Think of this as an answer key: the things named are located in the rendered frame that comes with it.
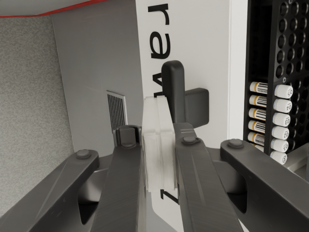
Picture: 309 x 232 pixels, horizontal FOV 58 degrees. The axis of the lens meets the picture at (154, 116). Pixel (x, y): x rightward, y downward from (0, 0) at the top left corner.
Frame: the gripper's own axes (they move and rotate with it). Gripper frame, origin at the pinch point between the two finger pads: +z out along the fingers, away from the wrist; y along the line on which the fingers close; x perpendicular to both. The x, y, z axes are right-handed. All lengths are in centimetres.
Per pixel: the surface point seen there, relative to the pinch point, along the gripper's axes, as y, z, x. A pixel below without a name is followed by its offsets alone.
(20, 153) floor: -50, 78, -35
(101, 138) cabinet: -16, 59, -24
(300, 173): 17.6, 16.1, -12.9
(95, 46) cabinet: -14, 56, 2
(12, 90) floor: -49, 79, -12
